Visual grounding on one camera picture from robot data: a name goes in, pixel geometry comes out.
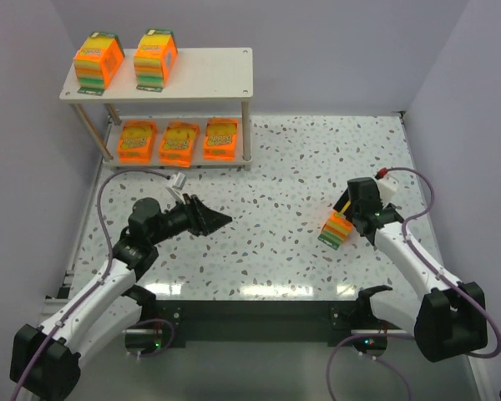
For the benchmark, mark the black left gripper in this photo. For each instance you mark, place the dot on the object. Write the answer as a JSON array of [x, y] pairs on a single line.
[[195, 215]]

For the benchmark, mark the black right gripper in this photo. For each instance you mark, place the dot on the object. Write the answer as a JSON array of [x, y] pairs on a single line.
[[356, 219]]

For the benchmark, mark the multicolour sponge pack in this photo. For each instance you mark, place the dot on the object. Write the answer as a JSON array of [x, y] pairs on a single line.
[[97, 62], [154, 59], [337, 228]]

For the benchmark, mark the orange round sponge box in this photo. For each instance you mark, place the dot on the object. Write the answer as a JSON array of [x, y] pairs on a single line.
[[178, 143], [220, 139], [136, 141]]

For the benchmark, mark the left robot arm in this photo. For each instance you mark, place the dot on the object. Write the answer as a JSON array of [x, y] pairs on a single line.
[[47, 359]]

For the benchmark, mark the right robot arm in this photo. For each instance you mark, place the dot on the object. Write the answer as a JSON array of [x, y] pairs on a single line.
[[447, 321]]

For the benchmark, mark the white two-tier shelf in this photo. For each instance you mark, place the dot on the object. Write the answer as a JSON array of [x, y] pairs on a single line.
[[204, 83]]

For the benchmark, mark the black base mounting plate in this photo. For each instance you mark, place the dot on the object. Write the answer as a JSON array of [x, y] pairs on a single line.
[[179, 322]]

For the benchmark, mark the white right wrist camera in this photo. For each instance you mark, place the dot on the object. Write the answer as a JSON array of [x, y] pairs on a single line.
[[387, 186]]

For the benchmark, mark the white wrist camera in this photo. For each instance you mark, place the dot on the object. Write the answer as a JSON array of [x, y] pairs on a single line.
[[387, 186], [175, 186]]

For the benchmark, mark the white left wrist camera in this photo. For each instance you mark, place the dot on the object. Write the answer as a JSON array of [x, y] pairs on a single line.
[[175, 186]]

